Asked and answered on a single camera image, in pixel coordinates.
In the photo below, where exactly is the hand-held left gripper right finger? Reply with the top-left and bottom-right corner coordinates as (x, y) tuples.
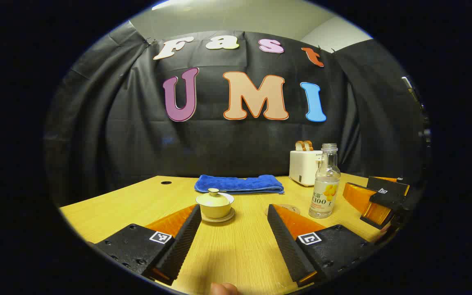
(267, 204), (380, 287)

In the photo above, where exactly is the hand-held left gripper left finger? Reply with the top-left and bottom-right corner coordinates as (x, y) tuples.
(95, 204), (202, 286)

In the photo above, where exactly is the round wooden coaster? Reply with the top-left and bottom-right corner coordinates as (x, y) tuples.
(265, 204), (301, 216)

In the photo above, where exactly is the cream teacup lid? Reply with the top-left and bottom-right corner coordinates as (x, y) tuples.
(196, 188), (235, 207)

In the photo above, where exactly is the clear water bottle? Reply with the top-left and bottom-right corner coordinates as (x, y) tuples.
(309, 143), (341, 219)

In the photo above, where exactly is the cream saucer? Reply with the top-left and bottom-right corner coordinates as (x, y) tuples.
(200, 208), (236, 223)

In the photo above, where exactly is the blue towel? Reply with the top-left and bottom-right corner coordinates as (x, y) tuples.
(194, 175), (285, 195)

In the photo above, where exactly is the white toaster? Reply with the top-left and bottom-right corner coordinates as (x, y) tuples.
(289, 150), (323, 187)

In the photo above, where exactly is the dark metal stand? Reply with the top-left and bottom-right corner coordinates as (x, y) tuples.
(401, 76), (431, 148)

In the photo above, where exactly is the black backdrop cloth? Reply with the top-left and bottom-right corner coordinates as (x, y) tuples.
(43, 20), (429, 207)

